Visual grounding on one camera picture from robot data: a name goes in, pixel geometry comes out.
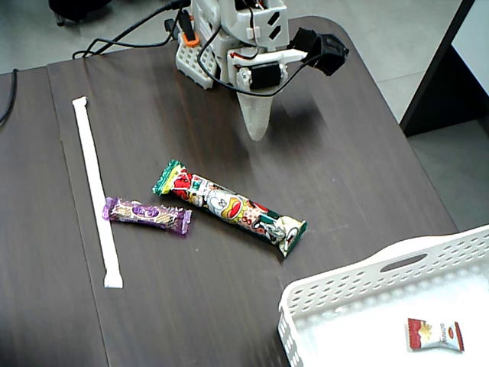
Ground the small red white candy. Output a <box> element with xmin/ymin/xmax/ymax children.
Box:
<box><xmin>406</xmin><ymin>317</ymin><xmax>466</xmax><ymax>354</ymax></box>

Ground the purple wrapped candy bar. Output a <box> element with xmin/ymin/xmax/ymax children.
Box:
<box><xmin>102</xmin><ymin>196</ymin><xmax>193</xmax><ymax>235</ymax></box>

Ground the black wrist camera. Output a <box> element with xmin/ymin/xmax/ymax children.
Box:
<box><xmin>288</xmin><ymin>27</ymin><xmax>351</xmax><ymax>77</ymax></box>

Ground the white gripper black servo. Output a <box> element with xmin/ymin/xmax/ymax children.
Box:
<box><xmin>226</xmin><ymin>40</ymin><xmax>309</xmax><ymax>141</ymax></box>

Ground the thin black cable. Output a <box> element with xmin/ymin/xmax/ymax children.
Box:
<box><xmin>0</xmin><ymin>67</ymin><xmax>19</xmax><ymax>124</ymax></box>

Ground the long colourful cartoon snack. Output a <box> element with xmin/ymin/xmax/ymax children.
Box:
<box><xmin>151</xmin><ymin>159</ymin><xmax>308</xmax><ymax>258</ymax></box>

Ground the white perforated plastic tray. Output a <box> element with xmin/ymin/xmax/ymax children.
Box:
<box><xmin>277</xmin><ymin>224</ymin><xmax>489</xmax><ymax>367</ymax></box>

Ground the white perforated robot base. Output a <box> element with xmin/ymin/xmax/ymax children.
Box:
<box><xmin>174</xmin><ymin>36</ymin><xmax>221</xmax><ymax>91</ymax></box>

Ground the black power cable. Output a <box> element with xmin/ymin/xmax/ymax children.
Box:
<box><xmin>71</xmin><ymin>0</ymin><xmax>192</xmax><ymax>60</ymax></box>

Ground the dark furniture panel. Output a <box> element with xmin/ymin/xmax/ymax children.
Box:
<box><xmin>399</xmin><ymin>0</ymin><xmax>489</xmax><ymax>138</ymax></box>

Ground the black chair base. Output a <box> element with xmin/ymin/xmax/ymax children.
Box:
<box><xmin>48</xmin><ymin>0</ymin><xmax>115</xmax><ymax>27</ymax></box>

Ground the orange black clamp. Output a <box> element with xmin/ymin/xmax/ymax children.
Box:
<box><xmin>164</xmin><ymin>9</ymin><xmax>202</xmax><ymax>48</ymax></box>

